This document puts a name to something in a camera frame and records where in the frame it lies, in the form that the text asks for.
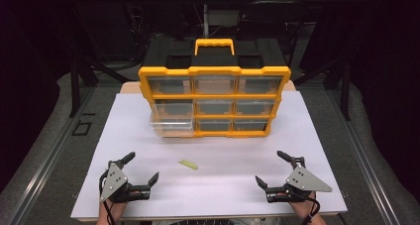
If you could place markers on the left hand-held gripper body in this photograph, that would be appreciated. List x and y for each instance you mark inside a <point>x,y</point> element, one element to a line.
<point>114,182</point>

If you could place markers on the white foam board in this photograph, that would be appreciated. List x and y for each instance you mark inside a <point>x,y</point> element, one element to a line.
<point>214,185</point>

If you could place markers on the aluminium floor rail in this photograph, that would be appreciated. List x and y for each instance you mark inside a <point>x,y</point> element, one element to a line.
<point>49,159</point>
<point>366,159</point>

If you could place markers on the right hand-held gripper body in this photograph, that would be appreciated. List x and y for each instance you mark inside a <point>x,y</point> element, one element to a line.
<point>305,180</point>

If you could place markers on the person's right hand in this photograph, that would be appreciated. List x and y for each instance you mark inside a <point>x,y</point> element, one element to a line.
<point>303,205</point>

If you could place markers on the grey metal pole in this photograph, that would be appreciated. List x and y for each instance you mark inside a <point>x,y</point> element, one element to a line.
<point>205,20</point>

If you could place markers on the small yellow-green plastic piece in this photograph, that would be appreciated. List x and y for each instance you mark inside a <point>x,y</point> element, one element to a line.
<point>188,165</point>

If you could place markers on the clear plastic drawer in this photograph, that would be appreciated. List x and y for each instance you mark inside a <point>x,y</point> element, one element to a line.
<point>171,124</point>

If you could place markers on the yellow black drawer organizer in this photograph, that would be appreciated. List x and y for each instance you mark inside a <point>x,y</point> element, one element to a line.
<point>214,70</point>

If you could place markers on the black metal stand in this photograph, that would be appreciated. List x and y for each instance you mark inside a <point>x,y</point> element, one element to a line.
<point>345,92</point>
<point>75,86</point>

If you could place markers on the person's left hand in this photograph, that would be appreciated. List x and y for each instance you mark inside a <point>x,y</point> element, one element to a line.
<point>117,205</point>

